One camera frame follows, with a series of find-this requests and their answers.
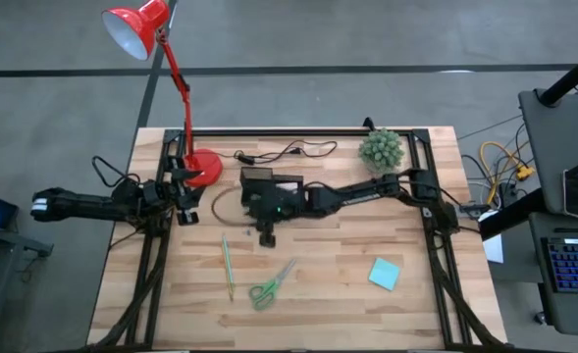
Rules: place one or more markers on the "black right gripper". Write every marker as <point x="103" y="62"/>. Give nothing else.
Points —
<point x="288" y="206"/>

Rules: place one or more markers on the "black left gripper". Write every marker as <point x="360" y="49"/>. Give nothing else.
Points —
<point x="180" y="197"/>

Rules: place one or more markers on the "small blue binder clip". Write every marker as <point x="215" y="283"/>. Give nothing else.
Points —
<point x="246" y="230"/>

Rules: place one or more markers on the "teal pencil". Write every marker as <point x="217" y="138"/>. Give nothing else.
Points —
<point x="228" y="267"/>

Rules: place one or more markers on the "green eraser block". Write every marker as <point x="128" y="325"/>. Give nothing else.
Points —
<point x="384" y="273"/>

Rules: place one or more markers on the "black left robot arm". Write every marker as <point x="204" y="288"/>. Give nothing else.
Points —
<point x="82" y="206"/>

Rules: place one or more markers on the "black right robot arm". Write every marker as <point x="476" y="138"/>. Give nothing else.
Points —
<point x="357" y="196"/>

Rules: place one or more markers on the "red desk lamp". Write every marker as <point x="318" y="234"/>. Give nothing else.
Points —
<point x="205" y="166"/>

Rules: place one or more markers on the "potted green plant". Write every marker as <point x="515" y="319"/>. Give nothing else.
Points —
<point x="382" y="149"/>

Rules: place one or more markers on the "white paper sheet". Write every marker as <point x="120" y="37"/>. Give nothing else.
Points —
<point x="493" y="249"/>

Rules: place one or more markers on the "grey equipment stand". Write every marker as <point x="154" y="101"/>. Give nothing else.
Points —
<point x="548" y="147"/>

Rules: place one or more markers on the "laptop with blue-lit keyboard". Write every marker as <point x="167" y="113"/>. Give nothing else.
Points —
<point x="575" y="267"/>

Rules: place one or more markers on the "black pole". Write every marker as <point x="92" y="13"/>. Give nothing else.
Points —
<point x="568" y="78"/>

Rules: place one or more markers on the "black table frame rail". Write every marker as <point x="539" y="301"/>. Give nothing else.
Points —
<point x="293" y="132"/>

